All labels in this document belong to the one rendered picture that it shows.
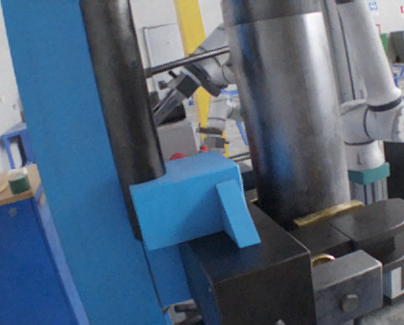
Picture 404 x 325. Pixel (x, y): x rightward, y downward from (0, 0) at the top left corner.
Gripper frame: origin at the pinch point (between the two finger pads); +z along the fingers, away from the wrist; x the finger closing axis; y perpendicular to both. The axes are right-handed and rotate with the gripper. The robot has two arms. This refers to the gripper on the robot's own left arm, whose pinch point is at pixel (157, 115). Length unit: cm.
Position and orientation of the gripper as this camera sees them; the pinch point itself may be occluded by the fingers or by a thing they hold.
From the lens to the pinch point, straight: 129.3
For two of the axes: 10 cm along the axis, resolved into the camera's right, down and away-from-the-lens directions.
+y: -7.2, -6.2, -3.2
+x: 2.5, 2.0, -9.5
